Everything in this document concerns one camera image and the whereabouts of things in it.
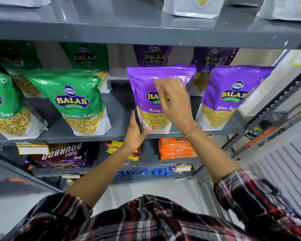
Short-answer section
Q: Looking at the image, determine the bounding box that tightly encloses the black slotted rack upright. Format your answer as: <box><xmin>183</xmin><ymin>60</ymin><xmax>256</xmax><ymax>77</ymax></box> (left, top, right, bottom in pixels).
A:
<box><xmin>221</xmin><ymin>67</ymin><xmax>301</xmax><ymax>151</ymax></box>

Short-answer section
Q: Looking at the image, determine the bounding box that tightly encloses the person's left forearm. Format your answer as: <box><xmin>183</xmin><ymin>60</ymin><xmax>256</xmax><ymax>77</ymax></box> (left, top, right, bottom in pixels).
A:
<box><xmin>65</xmin><ymin>142</ymin><xmax>141</xmax><ymax>209</ymax></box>

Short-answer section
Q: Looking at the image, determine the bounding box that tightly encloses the red plaid shirt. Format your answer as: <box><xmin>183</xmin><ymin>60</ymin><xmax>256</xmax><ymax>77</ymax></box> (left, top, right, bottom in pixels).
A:
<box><xmin>11</xmin><ymin>169</ymin><xmax>301</xmax><ymax>241</ymax></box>

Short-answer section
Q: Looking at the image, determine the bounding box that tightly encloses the yellow snack packet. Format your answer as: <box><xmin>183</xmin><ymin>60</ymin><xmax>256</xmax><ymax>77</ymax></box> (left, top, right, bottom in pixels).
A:
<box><xmin>105</xmin><ymin>140</ymin><xmax>141</xmax><ymax>162</ymax></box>

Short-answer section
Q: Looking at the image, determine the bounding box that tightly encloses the stack of orange biscuit packets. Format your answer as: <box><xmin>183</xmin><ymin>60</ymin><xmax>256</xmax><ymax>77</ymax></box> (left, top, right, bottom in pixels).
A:
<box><xmin>158</xmin><ymin>137</ymin><xmax>199</xmax><ymax>161</ymax></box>

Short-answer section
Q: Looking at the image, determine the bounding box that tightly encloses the person's right forearm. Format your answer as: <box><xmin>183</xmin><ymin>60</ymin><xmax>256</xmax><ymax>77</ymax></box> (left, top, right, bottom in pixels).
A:
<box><xmin>185</xmin><ymin>127</ymin><xmax>243</xmax><ymax>185</ymax></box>

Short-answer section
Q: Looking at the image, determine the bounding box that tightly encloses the green snack packet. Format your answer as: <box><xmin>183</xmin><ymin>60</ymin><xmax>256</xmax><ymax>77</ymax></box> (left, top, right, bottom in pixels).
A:
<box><xmin>0</xmin><ymin>41</ymin><xmax>44</xmax><ymax>99</ymax></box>
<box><xmin>23</xmin><ymin>69</ymin><xmax>112</xmax><ymax>137</ymax></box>
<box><xmin>59</xmin><ymin>43</ymin><xmax>112</xmax><ymax>94</ymax></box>
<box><xmin>0</xmin><ymin>70</ymin><xmax>48</xmax><ymax>140</ymax></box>

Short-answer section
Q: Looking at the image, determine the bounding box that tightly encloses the grey metal shelf rack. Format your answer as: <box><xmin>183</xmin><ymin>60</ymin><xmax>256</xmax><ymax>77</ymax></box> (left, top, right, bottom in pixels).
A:
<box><xmin>0</xmin><ymin>0</ymin><xmax>301</xmax><ymax>193</ymax></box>

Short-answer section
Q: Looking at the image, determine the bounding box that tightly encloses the purple biscuit packet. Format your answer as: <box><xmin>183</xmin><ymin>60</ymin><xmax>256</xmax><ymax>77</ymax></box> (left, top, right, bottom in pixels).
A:
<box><xmin>25</xmin><ymin>143</ymin><xmax>91</xmax><ymax>169</ymax></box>

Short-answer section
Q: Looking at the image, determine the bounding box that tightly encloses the purple snack packet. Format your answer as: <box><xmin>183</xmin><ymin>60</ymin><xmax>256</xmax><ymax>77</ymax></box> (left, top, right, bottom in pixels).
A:
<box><xmin>126</xmin><ymin>64</ymin><xmax>197</xmax><ymax>134</ymax></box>
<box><xmin>196</xmin><ymin>65</ymin><xmax>275</xmax><ymax>131</ymax></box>
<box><xmin>133</xmin><ymin>45</ymin><xmax>174</xmax><ymax>68</ymax></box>
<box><xmin>191</xmin><ymin>47</ymin><xmax>239</xmax><ymax>96</ymax></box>

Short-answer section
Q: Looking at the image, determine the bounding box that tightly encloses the white snack packet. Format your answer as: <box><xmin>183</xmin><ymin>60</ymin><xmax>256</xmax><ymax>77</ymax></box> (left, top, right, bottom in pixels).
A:
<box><xmin>256</xmin><ymin>0</ymin><xmax>301</xmax><ymax>22</ymax></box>
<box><xmin>0</xmin><ymin>0</ymin><xmax>52</xmax><ymax>8</ymax></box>
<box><xmin>162</xmin><ymin>0</ymin><xmax>226</xmax><ymax>19</ymax></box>

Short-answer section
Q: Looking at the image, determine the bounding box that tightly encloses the thin wrist bracelet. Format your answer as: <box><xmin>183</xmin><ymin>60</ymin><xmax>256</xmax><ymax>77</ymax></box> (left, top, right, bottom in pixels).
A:
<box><xmin>185</xmin><ymin>126</ymin><xmax>200</xmax><ymax>141</ymax></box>

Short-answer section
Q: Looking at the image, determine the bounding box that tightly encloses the row of blue packets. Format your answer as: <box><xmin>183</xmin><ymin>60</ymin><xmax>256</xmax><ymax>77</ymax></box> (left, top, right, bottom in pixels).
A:
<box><xmin>115</xmin><ymin>167</ymin><xmax>176</xmax><ymax>178</ymax></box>

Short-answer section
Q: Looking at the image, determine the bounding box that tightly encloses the white ribbed panel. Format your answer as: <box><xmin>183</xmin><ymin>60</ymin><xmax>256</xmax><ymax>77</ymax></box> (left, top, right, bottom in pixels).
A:
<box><xmin>237</xmin><ymin>142</ymin><xmax>301</xmax><ymax>225</ymax></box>

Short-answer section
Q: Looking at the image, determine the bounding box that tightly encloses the person's left hand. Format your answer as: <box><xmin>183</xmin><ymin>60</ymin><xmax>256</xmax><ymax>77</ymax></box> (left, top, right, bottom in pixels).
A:
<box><xmin>122</xmin><ymin>110</ymin><xmax>152</xmax><ymax>154</ymax></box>

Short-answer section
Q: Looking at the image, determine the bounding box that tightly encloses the person's right hand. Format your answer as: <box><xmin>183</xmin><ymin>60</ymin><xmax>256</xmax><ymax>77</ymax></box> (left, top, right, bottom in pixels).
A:
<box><xmin>154</xmin><ymin>78</ymin><xmax>199</xmax><ymax>134</ymax></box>

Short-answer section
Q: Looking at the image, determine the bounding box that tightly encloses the small yellow price label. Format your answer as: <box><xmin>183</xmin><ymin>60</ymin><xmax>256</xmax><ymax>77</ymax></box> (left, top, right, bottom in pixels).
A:
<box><xmin>175</xmin><ymin>164</ymin><xmax>192</xmax><ymax>173</ymax></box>

